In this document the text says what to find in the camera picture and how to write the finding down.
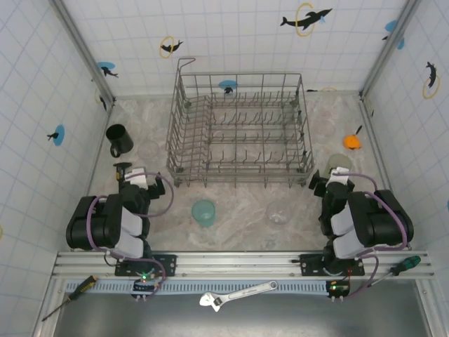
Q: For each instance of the pale green plastic cup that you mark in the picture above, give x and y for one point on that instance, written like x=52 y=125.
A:
x=338 y=161

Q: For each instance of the teal plastic cup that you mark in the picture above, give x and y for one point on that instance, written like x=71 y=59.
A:
x=203 y=212

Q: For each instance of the black mug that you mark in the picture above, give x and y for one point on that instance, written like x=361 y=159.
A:
x=119 y=138

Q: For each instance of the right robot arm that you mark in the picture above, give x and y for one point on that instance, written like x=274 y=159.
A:
x=386 y=224

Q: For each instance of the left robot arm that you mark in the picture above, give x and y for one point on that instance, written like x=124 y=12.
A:
x=87 y=224

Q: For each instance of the black yellow hand tool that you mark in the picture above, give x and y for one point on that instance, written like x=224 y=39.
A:
x=122 y=165

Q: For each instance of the green black screwdriver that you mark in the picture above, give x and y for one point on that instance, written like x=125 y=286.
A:
x=408 y=262

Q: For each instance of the yellow black screwdriver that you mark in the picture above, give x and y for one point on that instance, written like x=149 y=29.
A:
x=84 y=283

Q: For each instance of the fish blue oval sticker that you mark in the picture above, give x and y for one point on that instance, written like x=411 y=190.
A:
x=58 y=135
x=228 y=85

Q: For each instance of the shark blue oval sticker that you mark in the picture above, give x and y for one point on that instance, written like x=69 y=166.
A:
x=107 y=69

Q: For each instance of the silver adjustable wrench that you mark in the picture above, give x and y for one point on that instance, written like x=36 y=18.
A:
x=245 y=291

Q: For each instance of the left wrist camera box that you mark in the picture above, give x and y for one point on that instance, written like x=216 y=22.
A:
x=137 y=178

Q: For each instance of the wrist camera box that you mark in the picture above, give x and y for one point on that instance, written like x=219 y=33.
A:
x=340 y=176
x=137 y=178

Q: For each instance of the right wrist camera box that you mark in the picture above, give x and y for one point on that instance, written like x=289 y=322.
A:
x=340 y=176

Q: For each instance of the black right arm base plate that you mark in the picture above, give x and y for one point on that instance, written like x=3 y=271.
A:
x=308 y=263

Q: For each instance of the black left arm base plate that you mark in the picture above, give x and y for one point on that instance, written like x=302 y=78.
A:
x=168 y=263

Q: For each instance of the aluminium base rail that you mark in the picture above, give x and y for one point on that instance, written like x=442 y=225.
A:
x=228 y=263

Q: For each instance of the aluminium corner post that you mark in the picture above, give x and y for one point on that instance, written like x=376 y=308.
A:
x=378 y=70
x=84 y=49

